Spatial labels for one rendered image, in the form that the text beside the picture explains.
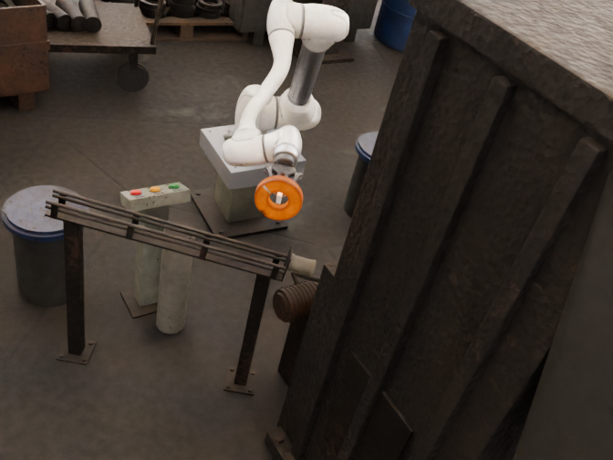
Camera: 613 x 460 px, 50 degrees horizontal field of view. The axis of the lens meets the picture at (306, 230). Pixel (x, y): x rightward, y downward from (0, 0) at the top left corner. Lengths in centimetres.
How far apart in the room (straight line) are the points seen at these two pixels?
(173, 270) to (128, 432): 61
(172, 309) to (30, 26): 189
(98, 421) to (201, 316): 65
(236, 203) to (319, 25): 109
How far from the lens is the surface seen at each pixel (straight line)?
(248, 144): 236
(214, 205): 349
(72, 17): 436
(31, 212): 275
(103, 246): 323
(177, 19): 518
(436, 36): 144
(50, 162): 376
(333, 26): 268
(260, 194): 210
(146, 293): 290
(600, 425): 138
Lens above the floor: 215
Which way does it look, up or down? 38 degrees down
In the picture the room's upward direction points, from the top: 14 degrees clockwise
